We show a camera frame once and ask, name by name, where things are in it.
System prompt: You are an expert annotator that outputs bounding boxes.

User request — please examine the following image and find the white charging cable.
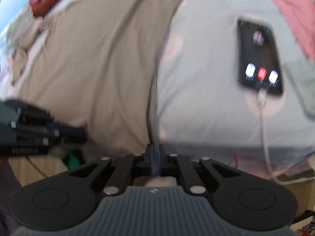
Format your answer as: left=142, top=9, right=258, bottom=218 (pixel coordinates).
left=257, top=89, right=315, bottom=186

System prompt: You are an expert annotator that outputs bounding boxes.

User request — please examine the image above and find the grey polka dot bedsheet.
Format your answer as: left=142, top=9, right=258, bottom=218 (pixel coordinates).
left=0, top=0, right=315, bottom=167

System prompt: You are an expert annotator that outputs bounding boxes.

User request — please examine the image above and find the rust red cushion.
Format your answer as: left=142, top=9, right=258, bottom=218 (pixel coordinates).
left=28, top=0, right=61, bottom=18

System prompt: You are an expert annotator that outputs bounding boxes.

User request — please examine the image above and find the black smartphone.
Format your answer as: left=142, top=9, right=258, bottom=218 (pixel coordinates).
left=236, top=17, right=284, bottom=96

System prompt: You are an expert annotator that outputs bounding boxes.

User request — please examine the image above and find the grey clothes pile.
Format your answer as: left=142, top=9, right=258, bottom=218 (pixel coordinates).
left=284, top=59, right=314, bottom=120

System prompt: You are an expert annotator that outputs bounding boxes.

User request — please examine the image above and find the taupe long sleeve shirt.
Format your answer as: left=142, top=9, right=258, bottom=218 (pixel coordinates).
left=17, top=0, right=181, bottom=155

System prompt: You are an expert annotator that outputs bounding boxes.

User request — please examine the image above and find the dark pink pillow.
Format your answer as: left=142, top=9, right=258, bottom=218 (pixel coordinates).
left=273, top=0, right=314, bottom=59

